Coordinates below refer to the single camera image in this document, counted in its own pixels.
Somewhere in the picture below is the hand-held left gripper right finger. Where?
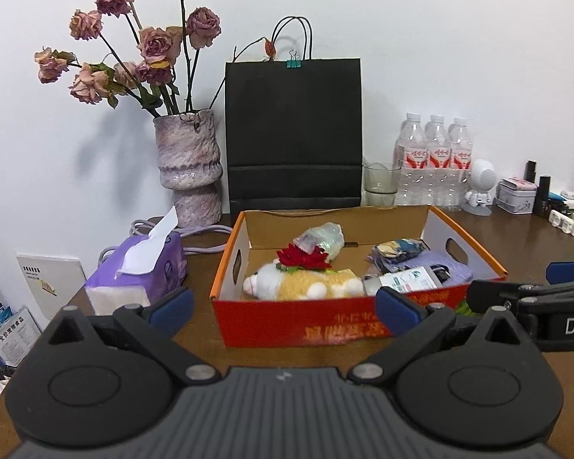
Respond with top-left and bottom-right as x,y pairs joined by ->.
351,287 -> 536,386

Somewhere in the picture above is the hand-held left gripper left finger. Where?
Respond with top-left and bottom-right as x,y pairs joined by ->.
38,287 -> 221,386

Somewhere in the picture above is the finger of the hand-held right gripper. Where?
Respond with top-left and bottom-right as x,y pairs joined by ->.
466,280 -> 574,315
545,261 -> 574,285

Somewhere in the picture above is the white plastic bottle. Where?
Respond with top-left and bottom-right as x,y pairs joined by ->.
362,266 -> 441,296

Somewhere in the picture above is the purple burlap drawstring pouch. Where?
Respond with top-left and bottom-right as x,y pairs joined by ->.
409,252 -> 474,290

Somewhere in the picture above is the patterned blue cloth pouch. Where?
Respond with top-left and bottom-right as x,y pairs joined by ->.
366,239 -> 430,271

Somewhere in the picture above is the iridescent clear plastic bag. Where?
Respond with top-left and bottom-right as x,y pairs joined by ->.
294,222 -> 346,260

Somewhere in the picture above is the yellow white plush toy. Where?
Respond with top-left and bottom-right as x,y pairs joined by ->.
242,258 -> 364,301

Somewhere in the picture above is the red cardboard box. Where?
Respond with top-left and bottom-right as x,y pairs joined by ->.
209,205 -> 507,349

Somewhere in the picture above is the red fabric flower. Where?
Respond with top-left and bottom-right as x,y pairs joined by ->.
276,244 -> 333,272

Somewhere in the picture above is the purple tissue box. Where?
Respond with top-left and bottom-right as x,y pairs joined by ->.
85,205 -> 189,316

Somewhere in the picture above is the tall black cosmetic tube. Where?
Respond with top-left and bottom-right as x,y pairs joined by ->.
536,174 -> 552,217

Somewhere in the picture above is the small grey tin box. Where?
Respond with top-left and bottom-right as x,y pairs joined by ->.
495,178 -> 537,214

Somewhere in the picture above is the white robot figurine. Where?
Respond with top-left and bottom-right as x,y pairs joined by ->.
464,159 -> 497,216

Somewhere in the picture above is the clear drinking glass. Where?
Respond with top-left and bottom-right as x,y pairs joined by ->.
362,161 -> 401,207

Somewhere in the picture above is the white labelled board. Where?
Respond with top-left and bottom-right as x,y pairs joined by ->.
16,253 -> 87,321

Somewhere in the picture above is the clear water bottle red label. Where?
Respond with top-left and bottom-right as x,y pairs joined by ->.
395,112 -> 429,206
448,117 -> 474,211
425,115 -> 453,211

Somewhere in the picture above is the purple ceramic vase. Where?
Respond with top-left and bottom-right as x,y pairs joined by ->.
153,109 -> 223,229

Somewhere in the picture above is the blue white printed packet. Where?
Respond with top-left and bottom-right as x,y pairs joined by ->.
0,303 -> 41,369

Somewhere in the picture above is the black paper bag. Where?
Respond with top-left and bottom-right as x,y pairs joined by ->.
225,16 -> 363,213

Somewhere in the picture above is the dried pink rose bouquet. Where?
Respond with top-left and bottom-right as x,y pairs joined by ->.
34,0 -> 222,118

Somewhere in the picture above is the purple power cable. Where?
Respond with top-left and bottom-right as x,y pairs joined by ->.
100,219 -> 233,269

